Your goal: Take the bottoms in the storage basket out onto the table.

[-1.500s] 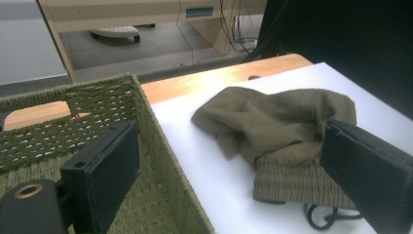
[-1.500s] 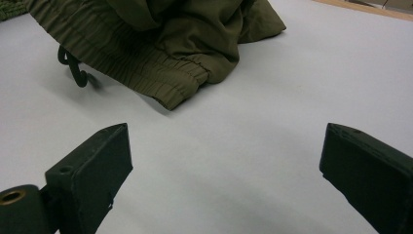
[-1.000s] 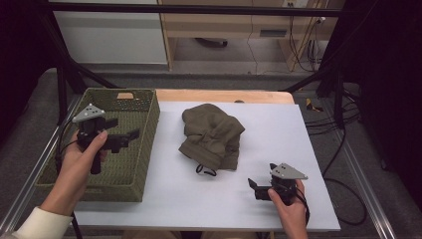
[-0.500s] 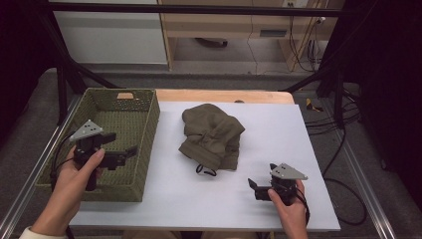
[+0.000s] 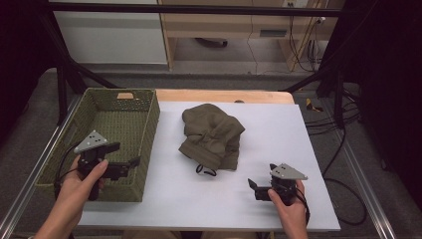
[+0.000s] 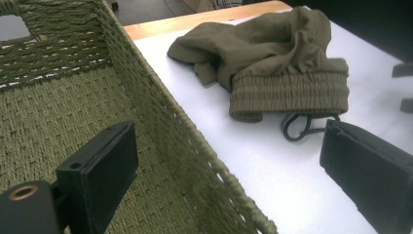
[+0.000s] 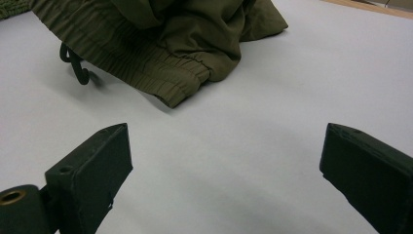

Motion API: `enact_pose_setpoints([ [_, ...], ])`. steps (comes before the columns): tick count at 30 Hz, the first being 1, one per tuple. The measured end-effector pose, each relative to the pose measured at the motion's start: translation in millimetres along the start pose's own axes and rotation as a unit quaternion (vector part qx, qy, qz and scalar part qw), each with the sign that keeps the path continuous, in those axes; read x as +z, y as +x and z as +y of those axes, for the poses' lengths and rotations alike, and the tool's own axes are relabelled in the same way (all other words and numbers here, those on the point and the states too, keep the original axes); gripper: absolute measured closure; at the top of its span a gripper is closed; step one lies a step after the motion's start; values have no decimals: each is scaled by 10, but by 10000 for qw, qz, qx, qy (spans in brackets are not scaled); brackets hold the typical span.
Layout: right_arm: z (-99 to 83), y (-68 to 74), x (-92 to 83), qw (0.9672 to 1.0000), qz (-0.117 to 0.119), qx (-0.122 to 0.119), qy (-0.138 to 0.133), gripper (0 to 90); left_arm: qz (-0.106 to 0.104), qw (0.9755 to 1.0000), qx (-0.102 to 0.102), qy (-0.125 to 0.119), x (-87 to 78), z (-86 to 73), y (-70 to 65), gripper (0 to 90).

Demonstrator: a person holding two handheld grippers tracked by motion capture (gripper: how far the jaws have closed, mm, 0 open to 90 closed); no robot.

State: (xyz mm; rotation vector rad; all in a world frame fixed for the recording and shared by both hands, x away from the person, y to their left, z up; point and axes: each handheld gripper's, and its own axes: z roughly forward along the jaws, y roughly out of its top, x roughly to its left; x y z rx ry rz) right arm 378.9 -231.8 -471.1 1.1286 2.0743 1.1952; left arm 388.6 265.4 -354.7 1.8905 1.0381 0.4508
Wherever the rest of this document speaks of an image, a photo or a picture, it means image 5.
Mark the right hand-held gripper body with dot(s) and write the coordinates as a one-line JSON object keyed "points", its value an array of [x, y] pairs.
{"points": [[285, 172]]}

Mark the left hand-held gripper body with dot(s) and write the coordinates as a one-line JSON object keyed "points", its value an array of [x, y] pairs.
{"points": [[91, 142]]}

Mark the green woven basket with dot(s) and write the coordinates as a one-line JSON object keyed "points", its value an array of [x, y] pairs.
{"points": [[122, 126]]}

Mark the olive green pants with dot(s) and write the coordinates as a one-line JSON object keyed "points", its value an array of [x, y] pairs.
{"points": [[212, 132]]}

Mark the person's right hand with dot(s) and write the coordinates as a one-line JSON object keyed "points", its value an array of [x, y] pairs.
{"points": [[293, 215]]}

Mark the person's left hand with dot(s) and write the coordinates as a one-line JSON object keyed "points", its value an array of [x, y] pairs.
{"points": [[71, 192]]}

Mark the white board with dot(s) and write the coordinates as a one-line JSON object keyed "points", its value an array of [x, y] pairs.
{"points": [[282, 132]]}

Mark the black metal stand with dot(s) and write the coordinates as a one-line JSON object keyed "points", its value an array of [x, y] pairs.
{"points": [[338, 99], [61, 93]]}

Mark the yellow and black tape piece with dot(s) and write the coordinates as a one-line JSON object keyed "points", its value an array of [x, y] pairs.
{"points": [[312, 105]]}

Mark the white cabinet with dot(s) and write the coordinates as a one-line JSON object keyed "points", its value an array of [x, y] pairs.
{"points": [[109, 36]]}

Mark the black curtain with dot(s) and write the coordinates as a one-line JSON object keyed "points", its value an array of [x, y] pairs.
{"points": [[20, 49], [388, 83]]}

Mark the grey box under desk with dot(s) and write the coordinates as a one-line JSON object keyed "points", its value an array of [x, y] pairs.
{"points": [[273, 33]]}

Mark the light wooden desk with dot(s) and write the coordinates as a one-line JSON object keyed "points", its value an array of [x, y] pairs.
{"points": [[205, 25]]}

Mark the aluminium rail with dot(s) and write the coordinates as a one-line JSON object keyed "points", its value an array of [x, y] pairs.
{"points": [[20, 202], [375, 212]]}

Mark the black horizontal frame bar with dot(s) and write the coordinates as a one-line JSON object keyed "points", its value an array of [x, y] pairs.
{"points": [[199, 9]]}

